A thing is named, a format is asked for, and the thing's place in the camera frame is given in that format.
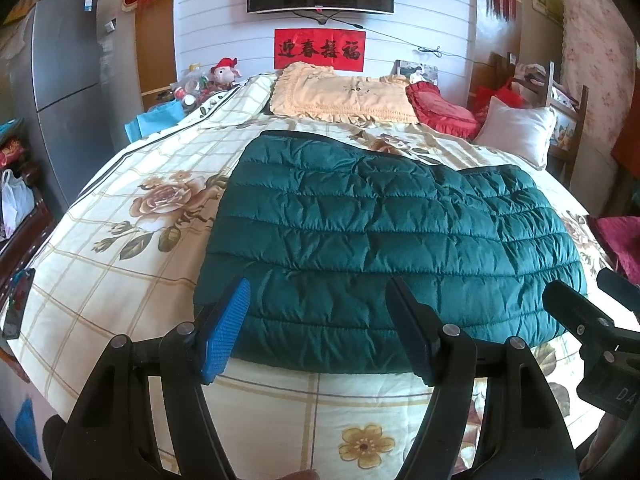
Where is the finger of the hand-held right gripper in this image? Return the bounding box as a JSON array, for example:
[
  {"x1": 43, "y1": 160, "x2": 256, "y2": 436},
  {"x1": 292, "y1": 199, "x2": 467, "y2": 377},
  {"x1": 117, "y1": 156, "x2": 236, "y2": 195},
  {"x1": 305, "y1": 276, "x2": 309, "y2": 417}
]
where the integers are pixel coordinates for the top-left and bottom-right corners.
[
  {"x1": 542, "y1": 279, "x2": 626, "y2": 361},
  {"x1": 596, "y1": 267, "x2": 640, "y2": 331}
]

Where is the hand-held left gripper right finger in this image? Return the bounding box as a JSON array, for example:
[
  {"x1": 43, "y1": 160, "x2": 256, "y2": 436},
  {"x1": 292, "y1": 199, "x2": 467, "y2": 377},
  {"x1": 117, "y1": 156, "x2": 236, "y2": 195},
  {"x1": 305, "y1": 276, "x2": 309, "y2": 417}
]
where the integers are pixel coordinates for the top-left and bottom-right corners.
[{"x1": 385, "y1": 276, "x2": 581, "y2": 480}]

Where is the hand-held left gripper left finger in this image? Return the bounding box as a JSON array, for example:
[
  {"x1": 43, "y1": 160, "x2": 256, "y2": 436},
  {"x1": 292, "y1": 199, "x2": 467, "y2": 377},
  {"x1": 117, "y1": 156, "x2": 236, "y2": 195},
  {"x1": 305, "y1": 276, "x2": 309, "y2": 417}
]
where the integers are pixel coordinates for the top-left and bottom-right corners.
[{"x1": 50, "y1": 276, "x2": 252, "y2": 480}]

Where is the green quilted puffer jacket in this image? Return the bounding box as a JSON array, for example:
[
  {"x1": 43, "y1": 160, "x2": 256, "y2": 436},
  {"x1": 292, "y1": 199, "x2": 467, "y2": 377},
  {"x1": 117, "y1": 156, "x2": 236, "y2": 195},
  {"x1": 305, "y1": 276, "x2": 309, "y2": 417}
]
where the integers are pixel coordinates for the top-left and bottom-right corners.
[{"x1": 192, "y1": 130, "x2": 588, "y2": 376}]

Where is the maroon blanket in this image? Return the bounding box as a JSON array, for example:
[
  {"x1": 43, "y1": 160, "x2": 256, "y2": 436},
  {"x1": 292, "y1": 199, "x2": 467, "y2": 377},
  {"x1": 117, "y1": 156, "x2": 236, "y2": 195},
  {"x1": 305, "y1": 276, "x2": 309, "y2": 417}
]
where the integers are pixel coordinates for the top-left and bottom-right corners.
[{"x1": 586, "y1": 215, "x2": 640, "y2": 271}]

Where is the cream floral bed sheet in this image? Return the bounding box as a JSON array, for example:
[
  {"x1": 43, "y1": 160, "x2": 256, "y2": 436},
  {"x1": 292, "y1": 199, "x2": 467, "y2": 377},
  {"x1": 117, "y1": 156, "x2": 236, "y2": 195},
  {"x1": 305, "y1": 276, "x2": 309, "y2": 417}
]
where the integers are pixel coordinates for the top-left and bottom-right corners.
[{"x1": 10, "y1": 72, "x2": 616, "y2": 480}]

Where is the floral printed cushion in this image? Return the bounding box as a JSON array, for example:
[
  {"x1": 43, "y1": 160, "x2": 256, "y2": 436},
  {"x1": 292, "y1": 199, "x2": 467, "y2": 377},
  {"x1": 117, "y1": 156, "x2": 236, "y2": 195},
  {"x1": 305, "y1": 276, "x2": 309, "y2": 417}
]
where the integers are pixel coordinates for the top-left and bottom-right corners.
[{"x1": 550, "y1": 110, "x2": 581, "y2": 151}]

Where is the white pillow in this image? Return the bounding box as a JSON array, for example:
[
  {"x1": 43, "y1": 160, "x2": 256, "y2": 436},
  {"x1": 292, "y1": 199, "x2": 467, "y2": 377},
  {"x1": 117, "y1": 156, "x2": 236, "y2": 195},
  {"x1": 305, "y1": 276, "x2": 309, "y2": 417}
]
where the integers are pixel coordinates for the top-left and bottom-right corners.
[{"x1": 472, "y1": 96, "x2": 557, "y2": 170}]

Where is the wooden chair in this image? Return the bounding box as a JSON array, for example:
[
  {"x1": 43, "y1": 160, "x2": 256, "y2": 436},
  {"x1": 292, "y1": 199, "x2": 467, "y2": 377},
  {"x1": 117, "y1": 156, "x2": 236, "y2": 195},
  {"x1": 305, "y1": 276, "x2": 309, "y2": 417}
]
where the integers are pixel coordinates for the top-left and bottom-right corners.
[{"x1": 487, "y1": 51, "x2": 590, "y2": 191}]

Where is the dark wooden cabinet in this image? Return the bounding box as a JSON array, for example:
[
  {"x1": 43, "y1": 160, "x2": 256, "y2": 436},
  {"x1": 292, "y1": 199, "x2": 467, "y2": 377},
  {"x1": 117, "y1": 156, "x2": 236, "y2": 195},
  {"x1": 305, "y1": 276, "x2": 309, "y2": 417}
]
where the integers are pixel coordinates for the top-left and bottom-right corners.
[{"x1": 0, "y1": 160, "x2": 56, "y2": 261}]

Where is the red ruffled pillow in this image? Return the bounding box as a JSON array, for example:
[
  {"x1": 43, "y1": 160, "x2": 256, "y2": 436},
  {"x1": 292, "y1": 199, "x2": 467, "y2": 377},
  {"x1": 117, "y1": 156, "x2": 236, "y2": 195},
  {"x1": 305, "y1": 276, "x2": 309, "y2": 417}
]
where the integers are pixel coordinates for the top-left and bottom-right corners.
[{"x1": 405, "y1": 81, "x2": 481, "y2": 139}]

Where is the blue paper bag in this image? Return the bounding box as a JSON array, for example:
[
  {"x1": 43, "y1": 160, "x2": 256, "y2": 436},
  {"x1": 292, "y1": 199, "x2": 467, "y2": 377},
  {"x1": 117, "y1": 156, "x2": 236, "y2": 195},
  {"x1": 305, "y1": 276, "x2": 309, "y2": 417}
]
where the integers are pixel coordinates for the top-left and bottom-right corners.
[{"x1": 124, "y1": 100, "x2": 185, "y2": 143}]

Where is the red cloth bag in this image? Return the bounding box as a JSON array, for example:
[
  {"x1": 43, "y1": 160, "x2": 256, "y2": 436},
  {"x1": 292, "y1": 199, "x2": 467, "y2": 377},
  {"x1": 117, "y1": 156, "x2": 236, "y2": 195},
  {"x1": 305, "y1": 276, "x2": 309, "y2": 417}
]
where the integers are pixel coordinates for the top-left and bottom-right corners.
[{"x1": 472, "y1": 77, "x2": 526, "y2": 111}]

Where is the white plastic bag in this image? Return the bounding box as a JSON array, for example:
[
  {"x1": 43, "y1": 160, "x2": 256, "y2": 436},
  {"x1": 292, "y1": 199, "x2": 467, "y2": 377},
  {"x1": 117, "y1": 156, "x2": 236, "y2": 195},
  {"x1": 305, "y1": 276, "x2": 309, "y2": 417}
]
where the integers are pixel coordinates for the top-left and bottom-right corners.
[{"x1": 1, "y1": 169, "x2": 36, "y2": 238}]

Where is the yellow fringed pillow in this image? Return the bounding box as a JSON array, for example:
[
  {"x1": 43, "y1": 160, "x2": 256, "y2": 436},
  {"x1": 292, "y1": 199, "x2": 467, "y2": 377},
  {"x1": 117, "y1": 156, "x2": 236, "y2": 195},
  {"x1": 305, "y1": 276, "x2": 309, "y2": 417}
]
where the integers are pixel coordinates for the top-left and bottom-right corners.
[{"x1": 269, "y1": 61, "x2": 420, "y2": 125}]

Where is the group of bottles and jars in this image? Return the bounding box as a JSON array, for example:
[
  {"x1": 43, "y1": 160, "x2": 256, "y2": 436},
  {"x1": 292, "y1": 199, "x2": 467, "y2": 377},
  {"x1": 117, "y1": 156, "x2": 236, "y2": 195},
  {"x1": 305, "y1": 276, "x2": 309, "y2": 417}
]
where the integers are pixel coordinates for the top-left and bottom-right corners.
[{"x1": 175, "y1": 62, "x2": 216, "y2": 111}]

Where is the photo print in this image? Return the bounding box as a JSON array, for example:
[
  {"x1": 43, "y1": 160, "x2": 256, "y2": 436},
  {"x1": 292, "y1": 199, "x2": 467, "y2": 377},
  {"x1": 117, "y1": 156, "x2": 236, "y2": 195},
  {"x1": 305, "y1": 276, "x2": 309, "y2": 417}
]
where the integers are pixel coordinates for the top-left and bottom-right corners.
[{"x1": 395, "y1": 59, "x2": 440, "y2": 83}]

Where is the plush toy with red hat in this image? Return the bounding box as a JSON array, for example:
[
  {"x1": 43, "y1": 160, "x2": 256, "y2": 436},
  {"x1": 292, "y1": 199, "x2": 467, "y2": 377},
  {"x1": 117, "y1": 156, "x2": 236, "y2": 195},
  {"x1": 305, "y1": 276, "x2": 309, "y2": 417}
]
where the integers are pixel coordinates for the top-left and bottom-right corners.
[{"x1": 209, "y1": 57, "x2": 242, "y2": 88}]

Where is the red embroidered cushion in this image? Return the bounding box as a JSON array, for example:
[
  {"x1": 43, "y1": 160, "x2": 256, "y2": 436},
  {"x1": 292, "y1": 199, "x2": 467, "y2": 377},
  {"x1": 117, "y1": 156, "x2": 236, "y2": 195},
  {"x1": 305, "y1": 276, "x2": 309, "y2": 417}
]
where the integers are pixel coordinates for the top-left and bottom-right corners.
[{"x1": 0, "y1": 137, "x2": 26, "y2": 168}]

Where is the grey refrigerator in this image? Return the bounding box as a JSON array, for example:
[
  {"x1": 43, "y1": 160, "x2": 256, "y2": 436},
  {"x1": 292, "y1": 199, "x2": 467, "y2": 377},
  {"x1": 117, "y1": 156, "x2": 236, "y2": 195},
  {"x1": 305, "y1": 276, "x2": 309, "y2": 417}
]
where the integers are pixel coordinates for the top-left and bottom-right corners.
[{"x1": 10, "y1": 0, "x2": 128, "y2": 206}]

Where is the black wall cable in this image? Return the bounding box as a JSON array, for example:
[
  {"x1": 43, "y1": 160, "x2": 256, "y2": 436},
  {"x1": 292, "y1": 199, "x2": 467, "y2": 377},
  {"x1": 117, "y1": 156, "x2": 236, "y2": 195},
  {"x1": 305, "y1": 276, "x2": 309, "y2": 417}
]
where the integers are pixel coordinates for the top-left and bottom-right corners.
[{"x1": 292, "y1": 7, "x2": 443, "y2": 58}]

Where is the red wall banner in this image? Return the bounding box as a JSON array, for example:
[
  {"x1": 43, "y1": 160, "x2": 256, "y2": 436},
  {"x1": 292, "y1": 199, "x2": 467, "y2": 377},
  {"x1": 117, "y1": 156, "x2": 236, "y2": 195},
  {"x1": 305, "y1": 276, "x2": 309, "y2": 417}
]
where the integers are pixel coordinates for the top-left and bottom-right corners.
[{"x1": 274, "y1": 29, "x2": 366, "y2": 71}]

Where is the framed wall picture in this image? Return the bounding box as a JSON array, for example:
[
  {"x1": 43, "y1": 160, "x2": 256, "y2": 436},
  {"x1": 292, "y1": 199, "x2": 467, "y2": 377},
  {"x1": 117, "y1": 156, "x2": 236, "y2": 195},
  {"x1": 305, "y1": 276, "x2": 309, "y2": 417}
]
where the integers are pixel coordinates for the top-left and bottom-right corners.
[{"x1": 530, "y1": 0, "x2": 566, "y2": 26}]

